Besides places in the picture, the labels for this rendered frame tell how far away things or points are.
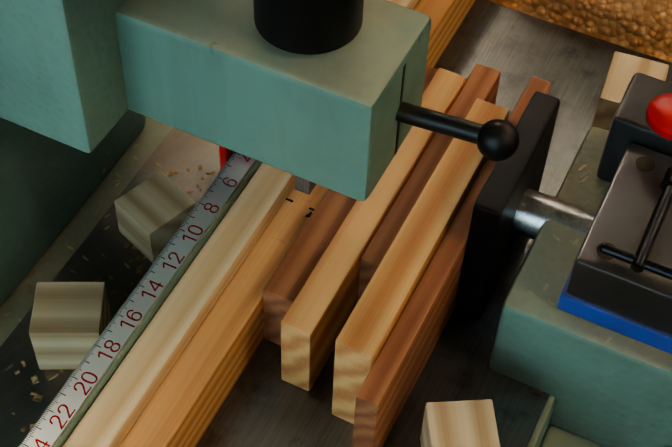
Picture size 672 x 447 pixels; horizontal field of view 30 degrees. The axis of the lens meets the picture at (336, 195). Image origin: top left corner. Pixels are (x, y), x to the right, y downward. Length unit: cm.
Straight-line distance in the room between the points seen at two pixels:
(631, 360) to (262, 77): 23
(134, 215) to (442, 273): 26
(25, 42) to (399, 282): 21
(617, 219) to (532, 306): 6
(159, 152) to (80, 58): 32
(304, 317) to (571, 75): 29
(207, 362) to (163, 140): 31
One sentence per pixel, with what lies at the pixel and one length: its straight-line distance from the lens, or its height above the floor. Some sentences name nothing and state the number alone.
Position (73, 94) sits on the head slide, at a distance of 61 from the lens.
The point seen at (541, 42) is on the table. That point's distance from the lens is 85.
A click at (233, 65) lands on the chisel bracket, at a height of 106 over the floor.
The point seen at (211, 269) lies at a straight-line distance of 65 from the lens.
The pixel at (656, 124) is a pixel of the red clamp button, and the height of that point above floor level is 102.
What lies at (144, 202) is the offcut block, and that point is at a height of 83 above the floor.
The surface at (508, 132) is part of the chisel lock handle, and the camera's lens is 59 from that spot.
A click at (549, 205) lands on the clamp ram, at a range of 67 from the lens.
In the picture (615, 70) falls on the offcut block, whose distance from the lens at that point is 79.
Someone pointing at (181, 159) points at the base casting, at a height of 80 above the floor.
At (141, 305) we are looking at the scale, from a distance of 63.
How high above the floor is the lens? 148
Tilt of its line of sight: 51 degrees down
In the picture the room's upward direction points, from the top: 3 degrees clockwise
